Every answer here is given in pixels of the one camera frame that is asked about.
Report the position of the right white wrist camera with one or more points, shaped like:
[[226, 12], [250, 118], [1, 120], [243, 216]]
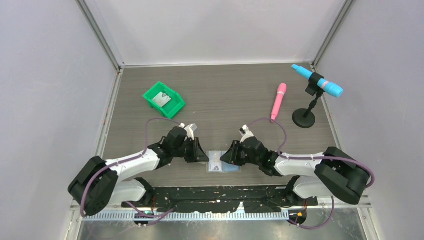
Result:
[[245, 133]]

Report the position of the white credit card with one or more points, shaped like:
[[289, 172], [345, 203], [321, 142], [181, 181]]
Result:
[[215, 163]]

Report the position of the green plastic bin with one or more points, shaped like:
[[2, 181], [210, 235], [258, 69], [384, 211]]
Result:
[[171, 109]]

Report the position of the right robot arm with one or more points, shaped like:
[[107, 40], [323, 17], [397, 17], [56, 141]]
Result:
[[331, 173]]

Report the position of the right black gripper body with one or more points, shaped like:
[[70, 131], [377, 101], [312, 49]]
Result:
[[243, 157]]

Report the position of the grey card in bin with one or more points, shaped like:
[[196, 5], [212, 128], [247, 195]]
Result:
[[161, 99]]

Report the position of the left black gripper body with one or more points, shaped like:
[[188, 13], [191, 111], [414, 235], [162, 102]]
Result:
[[186, 151]]

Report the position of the blue toy microphone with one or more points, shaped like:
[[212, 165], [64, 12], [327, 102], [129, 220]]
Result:
[[317, 82]]

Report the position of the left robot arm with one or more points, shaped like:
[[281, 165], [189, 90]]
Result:
[[104, 182]]

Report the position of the pink toy microphone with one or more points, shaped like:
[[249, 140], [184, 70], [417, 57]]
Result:
[[281, 91]]

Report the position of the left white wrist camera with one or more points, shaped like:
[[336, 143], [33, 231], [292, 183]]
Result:
[[190, 129]]

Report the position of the black microphone stand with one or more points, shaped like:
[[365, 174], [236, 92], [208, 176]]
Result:
[[304, 118]]

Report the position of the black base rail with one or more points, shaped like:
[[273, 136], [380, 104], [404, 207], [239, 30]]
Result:
[[223, 199]]

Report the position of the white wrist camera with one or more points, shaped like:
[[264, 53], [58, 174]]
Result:
[[245, 133], [190, 129]]

